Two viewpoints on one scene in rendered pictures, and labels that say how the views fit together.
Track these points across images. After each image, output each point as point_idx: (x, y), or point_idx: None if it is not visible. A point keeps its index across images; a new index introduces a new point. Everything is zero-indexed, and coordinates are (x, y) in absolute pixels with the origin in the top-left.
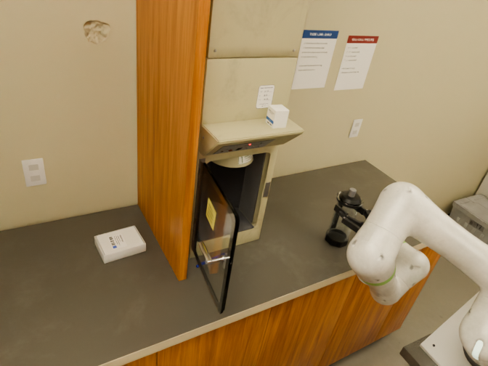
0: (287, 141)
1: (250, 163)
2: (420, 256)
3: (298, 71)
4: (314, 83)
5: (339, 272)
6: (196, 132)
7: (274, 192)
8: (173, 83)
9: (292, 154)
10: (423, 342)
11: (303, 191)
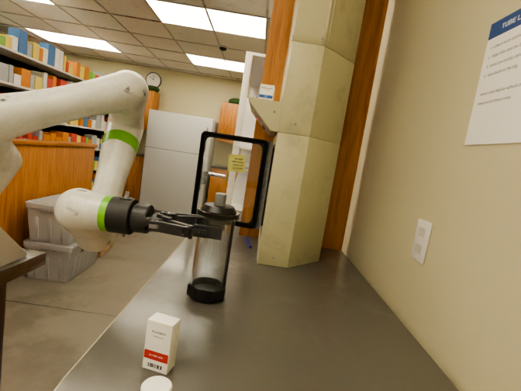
0: (265, 123)
1: None
2: (77, 188)
3: (478, 106)
4: (510, 129)
5: (160, 271)
6: None
7: (354, 309)
8: None
9: (455, 313)
10: (24, 250)
11: (355, 337)
